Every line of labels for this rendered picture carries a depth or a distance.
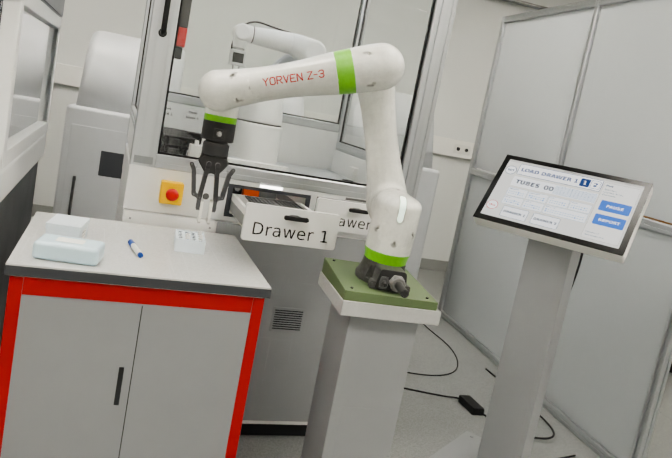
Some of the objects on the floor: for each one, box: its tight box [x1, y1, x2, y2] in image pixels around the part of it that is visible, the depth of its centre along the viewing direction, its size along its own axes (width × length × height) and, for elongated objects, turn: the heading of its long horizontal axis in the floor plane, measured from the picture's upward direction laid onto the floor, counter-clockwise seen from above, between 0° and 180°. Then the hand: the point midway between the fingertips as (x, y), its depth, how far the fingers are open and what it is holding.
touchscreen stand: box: [429, 239, 581, 458], centre depth 236 cm, size 50×45×102 cm
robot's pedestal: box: [301, 271, 441, 458], centre depth 191 cm, size 30×30×76 cm
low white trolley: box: [0, 212, 272, 458], centre depth 190 cm, size 58×62×76 cm
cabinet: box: [115, 175, 366, 436], centre depth 278 cm, size 95×103×80 cm
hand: (205, 211), depth 189 cm, fingers closed
